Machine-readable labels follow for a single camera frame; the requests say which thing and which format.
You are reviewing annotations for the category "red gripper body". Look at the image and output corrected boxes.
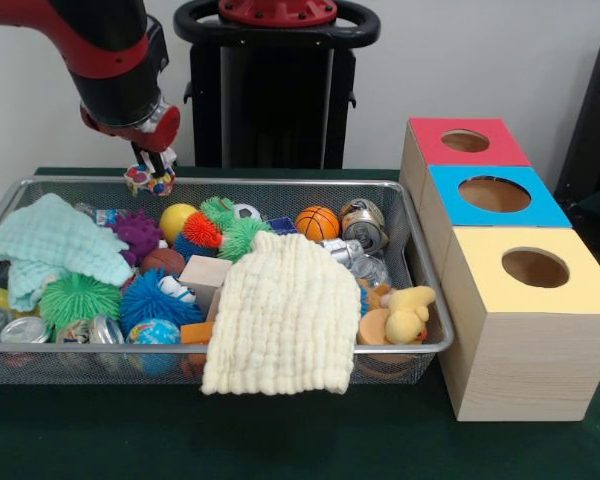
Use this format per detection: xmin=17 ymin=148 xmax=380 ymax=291
xmin=79 ymin=102 xmax=182 ymax=154

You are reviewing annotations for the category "colourful patterned cloth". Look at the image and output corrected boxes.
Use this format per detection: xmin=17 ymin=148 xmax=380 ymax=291
xmin=123 ymin=147 xmax=178 ymax=198

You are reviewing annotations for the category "cream waffle cloth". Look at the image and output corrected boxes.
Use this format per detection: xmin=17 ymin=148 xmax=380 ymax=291
xmin=199 ymin=230 xmax=362 ymax=396

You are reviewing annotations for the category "shallow mesh bin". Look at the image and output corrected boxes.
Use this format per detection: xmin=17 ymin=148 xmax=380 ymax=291
xmin=0 ymin=174 xmax=456 ymax=386

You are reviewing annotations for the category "wooden box with three holes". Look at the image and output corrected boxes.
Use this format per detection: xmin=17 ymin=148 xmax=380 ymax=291
xmin=398 ymin=117 xmax=600 ymax=423

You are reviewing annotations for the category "yellow ball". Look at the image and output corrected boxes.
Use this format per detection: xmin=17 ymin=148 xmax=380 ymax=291
xmin=158 ymin=203 xmax=200 ymax=245

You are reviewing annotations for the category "purple knobby ball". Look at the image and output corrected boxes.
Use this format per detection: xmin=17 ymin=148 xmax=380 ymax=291
xmin=104 ymin=208 xmax=164 ymax=267

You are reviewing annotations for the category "mint waffle cloth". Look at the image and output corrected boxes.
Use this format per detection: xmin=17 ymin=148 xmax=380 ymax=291
xmin=0 ymin=193 xmax=134 ymax=311

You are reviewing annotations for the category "blue spiky ball with eyes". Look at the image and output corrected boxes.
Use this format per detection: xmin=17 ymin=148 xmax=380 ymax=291
xmin=119 ymin=269 xmax=205 ymax=337

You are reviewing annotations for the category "green spiky ball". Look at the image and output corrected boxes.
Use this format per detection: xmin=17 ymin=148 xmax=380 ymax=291
xmin=38 ymin=272 xmax=123 ymax=334

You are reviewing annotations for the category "globe print ball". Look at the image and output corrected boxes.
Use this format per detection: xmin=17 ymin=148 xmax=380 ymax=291
xmin=125 ymin=317 xmax=183 ymax=376

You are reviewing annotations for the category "orange basketball toy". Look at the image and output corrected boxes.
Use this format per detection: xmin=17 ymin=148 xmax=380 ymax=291
xmin=294 ymin=205 xmax=341 ymax=242

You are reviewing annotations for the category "yellow plush duck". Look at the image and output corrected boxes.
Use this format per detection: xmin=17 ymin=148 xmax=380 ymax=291
xmin=384 ymin=285 xmax=437 ymax=345

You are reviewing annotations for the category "black upright panel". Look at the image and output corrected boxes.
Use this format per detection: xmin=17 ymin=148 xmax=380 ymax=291
xmin=554 ymin=32 xmax=600 ymax=201

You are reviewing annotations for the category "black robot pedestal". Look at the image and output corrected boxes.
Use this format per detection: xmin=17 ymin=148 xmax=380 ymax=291
xmin=173 ymin=0 xmax=381 ymax=169

